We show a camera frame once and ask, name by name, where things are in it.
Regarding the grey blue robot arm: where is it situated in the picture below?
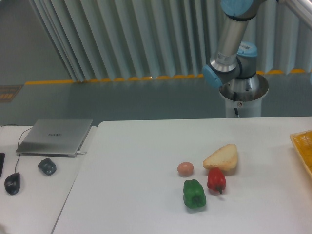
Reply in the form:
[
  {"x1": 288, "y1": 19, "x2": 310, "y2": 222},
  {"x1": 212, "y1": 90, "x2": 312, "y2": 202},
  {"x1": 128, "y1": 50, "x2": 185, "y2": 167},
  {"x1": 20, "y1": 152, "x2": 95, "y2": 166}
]
[{"x1": 202, "y1": 0, "x2": 312, "y2": 88}]

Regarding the red bell pepper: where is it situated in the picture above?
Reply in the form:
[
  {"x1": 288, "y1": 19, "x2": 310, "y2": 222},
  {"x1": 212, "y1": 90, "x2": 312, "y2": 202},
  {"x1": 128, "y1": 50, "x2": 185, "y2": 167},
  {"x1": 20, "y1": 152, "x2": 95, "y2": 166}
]
[{"x1": 207, "y1": 167, "x2": 226, "y2": 194}]

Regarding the green bell pepper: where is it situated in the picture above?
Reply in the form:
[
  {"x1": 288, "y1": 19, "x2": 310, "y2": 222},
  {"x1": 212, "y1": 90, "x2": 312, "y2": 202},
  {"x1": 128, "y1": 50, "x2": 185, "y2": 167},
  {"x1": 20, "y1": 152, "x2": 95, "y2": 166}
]
[{"x1": 183, "y1": 179, "x2": 207, "y2": 209}]

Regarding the brown egg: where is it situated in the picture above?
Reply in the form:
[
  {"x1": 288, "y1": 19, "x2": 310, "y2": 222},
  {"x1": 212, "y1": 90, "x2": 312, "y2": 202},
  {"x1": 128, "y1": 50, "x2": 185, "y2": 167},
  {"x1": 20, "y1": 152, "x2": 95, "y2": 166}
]
[{"x1": 177, "y1": 162, "x2": 194, "y2": 177}]

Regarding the bread slice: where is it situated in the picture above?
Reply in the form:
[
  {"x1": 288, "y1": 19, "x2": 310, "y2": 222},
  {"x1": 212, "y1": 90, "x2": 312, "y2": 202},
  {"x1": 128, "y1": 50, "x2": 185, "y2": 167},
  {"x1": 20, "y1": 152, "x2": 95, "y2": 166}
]
[{"x1": 203, "y1": 144, "x2": 238, "y2": 171}]

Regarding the white usb plug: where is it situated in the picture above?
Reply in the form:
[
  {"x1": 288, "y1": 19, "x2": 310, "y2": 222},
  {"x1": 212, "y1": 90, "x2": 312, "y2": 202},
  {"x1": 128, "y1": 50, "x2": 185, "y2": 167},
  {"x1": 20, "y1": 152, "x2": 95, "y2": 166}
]
[{"x1": 76, "y1": 151, "x2": 87, "y2": 156}]

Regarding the white folding partition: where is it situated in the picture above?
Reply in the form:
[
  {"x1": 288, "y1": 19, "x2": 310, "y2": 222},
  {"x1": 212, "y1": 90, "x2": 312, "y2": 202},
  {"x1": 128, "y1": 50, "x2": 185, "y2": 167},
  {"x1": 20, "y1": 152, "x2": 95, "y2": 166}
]
[{"x1": 31, "y1": 0, "x2": 312, "y2": 82}]

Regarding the silver laptop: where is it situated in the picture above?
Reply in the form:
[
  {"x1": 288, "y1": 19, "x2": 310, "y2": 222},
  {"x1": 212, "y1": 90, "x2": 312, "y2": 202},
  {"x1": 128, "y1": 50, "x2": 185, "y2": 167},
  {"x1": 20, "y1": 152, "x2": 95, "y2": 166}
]
[{"x1": 16, "y1": 119, "x2": 93, "y2": 157}]

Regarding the dark grey small case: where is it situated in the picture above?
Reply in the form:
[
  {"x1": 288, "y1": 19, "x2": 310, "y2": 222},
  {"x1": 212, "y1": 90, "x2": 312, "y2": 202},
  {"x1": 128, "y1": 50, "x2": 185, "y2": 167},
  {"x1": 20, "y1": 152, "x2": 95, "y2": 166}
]
[{"x1": 38, "y1": 158, "x2": 57, "y2": 176}]

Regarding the yellow plastic basket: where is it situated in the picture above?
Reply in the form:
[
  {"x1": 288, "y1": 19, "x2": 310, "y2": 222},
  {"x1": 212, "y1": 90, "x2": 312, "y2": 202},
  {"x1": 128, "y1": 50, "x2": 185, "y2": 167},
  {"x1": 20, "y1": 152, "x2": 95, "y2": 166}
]
[{"x1": 290, "y1": 130, "x2": 312, "y2": 178}]

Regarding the black computer mouse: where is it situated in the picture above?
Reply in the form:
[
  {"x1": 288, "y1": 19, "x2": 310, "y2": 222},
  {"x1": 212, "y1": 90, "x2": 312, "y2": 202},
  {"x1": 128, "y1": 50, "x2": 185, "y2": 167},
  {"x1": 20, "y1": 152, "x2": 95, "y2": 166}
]
[{"x1": 4, "y1": 172, "x2": 21, "y2": 195}]

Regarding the black device at edge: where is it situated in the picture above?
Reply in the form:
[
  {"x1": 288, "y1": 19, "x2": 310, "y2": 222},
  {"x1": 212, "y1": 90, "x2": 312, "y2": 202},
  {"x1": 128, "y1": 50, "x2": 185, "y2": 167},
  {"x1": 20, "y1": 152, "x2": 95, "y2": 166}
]
[{"x1": 0, "y1": 152, "x2": 5, "y2": 177}]

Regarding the black mouse cable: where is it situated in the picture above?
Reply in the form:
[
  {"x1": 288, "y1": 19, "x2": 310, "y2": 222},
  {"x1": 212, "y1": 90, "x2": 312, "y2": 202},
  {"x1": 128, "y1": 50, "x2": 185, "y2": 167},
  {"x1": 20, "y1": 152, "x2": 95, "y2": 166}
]
[{"x1": 0, "y1": 123, "x2": 35, "y2": 174}]

